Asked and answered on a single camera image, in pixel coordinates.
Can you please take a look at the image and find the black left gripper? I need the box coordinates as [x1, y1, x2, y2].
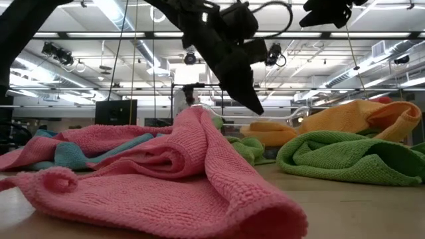
[181, 19, 268, 116]

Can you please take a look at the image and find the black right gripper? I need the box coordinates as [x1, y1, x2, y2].
[298, 0, 368, 29]

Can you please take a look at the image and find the orange microfiber towel with label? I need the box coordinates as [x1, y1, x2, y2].
[240, 121, 298, 148]

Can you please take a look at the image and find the pink microfiber towel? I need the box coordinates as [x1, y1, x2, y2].
[0, 106, 308, 239]
[0, 124, 173, 172]

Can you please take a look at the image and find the small green microfiber towel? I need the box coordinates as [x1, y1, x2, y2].
[212, 116, 276, 167]

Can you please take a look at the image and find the large green microfiber towel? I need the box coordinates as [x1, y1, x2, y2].
[276, 130, 425, 187]

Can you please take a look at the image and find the blue microfiber towel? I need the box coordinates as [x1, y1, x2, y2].
[26, 128, 167, 172]

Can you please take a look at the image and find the clear plastic bin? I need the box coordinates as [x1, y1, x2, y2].
[192, 103, 311, 133]

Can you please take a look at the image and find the person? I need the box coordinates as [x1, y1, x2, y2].
[172, 84, 202, 116]

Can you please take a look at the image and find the black ceiling fixture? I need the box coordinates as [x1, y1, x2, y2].
[41, 41, 74, 66]
[393, 54, 411, 66]

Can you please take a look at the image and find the red rounded background object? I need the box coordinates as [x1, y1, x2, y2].
[369, 96, 394, 105]

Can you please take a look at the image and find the black monitor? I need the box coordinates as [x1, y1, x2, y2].
[95, 99, 138, 126]

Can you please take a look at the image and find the black overhead rig beam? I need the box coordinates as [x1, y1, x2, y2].
[33, 31, 425, 41]

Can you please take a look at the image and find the dark background equipment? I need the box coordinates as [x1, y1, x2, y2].
[0, 121, 33, 155]

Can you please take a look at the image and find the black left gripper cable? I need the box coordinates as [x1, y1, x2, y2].
[252, 0, 294, 38]

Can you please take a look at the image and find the thin hanging cord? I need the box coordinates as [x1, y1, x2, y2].
[345, 25, 369, 100]

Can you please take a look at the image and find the black overhead camera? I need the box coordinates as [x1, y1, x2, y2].
[183, 51, 198, 66]

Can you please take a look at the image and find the yellowish hanging rope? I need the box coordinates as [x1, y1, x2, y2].
[128, 0, 139, 125]

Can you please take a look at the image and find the white hanging ring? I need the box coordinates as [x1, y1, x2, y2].
[149, 5, 167, 23]

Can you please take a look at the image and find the dark hanging cable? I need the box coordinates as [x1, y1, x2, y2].
[108, 0, 130, 100]

